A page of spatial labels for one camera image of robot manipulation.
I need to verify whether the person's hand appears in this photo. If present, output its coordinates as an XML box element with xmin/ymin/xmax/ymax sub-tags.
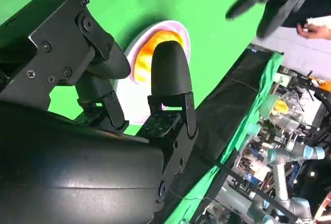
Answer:
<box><xmin>296</xmin><ymin>16</ymin><xmax>331</xmax><ymax>39</ymax></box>

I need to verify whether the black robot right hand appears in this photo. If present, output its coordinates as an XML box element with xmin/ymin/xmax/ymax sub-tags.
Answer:
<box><xmin>0</xmin><ymin>0</ymin><xmax>199</xmax><ymax>224</ymax></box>

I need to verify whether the lilac plate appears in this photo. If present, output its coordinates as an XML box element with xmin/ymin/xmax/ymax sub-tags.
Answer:
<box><xmin>113</xmin><ymin>20</ymin><xmax>191</xmax><ymax>126</ymax></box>

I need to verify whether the black cloth backdrop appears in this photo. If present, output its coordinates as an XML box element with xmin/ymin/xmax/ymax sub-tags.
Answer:
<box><xmin>165</xmin><ymin>43</ymin><xmax>284</xmax><ymax>224</ymax></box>

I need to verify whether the orange and white toy bread roll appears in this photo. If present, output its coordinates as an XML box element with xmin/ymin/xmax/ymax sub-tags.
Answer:
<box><xmin>136</xmin><ymin>30</ymin><xmax>186</xmax><ymax>83</ymax></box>

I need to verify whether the green table cloth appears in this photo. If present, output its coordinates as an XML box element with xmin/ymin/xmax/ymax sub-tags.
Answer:
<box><xmin>0</xmin><ymin>0</ymin><xmax>285</xmax><ymax>224</ymax></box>

